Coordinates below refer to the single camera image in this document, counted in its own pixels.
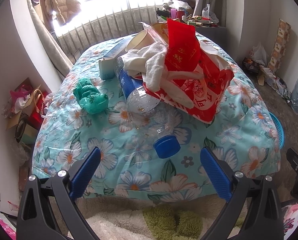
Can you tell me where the patterned tall cardboard box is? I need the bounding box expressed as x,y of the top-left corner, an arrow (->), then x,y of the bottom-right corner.
267,19 -> 291,73

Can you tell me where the white blue carton box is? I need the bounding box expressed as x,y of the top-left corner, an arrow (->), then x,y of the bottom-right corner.
99,36 -> 132,80

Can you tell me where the white tissue paper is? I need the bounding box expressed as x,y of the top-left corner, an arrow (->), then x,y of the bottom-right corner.
122,42 -> 203,109

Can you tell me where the white plastic bag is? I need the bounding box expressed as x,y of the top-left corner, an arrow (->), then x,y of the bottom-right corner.
250,42 -> 267,67

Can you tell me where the white paper cup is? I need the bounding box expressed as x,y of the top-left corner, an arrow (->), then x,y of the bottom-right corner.
125,30 -> 154,52

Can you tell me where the blue plastic waste basket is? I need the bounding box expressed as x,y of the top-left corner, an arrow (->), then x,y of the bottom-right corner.
269,112 -> 285,150

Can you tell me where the green plastic bag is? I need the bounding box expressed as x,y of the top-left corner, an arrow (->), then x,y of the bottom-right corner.
73,78 -> 109,115

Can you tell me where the green white shaggy rug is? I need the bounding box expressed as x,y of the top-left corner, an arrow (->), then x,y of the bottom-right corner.
76,194 -> 225,239

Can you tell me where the clear Pepsi plastic bottle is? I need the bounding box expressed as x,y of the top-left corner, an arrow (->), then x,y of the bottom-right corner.
115,57 -> 180,159

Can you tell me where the floral turquoise bed quilt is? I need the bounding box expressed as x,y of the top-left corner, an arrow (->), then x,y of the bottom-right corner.
32,39 -> 281,202

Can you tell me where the gift bags pile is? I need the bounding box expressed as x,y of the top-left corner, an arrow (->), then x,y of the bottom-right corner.
2,78 -> 47,147

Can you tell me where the grey curtain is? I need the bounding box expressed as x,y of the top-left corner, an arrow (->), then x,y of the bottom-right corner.
27,0 -> 73,77

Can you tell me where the beige puffer jacket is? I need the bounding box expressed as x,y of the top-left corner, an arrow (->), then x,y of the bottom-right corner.
41,0 -> 81,26

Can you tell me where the red white paper bag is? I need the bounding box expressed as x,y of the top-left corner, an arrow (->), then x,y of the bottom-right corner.
144,19 -> 234,124

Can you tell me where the dark grey cabinet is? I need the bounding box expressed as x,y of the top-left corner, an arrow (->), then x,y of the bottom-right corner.
196,26 -> 227,48

